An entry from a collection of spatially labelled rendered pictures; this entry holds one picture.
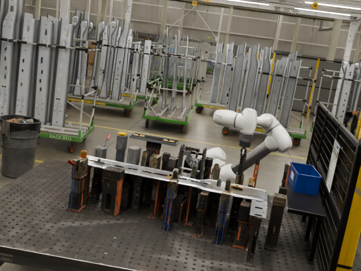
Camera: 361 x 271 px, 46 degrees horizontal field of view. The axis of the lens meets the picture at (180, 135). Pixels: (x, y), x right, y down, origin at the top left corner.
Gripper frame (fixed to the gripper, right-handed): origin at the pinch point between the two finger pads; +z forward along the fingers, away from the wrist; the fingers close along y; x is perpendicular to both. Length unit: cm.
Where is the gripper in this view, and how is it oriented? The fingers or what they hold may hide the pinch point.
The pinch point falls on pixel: (240, 170)
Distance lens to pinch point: 283.8
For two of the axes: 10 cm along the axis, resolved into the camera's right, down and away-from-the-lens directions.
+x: 9.7, 1.7, -1.8
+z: -1.3, 9.7, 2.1
